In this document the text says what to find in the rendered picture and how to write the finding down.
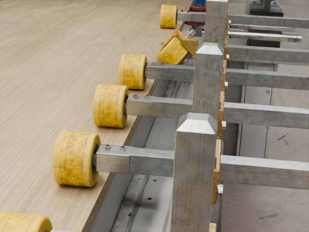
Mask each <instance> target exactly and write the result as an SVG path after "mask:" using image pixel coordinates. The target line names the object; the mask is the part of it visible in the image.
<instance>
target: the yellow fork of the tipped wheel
mask: <svg viewBox="0 0 309 232"><path fill-rule="evenodd" d="M195 33H196V32H195V31H194V30H193V29H191V30H190V31H189V32H188V34H187V35H186V36H185V35H184V34H183V33H181V32H180V31H179V30H178V29H177V30H176V31H175V32H174V33H173V34H172V35H171V36H170V37H169V38H168V39H167V40H166V42H162V43H161V45H162V46H161V48H163V47H164V46H165V45H166V44H167V43H168V42H169V41H170V40H171V39H172V37H173V36H174V35H175V34H178V35H179V36H180V37H181V38H182V45H183V46H184V47H185V48H186V49H187V50H188V51H189V52H188V53H187V55H186V56H185V57H184V58H183V59H182V60H181V62H180V63H179V64H184V62H185V61H184V60H185V59H186V58H187V56H188V55H189V54H192V55H191V58H195V53H196V50H197V47H198V43H199V37H193V35H194V34H195Z"/></svg>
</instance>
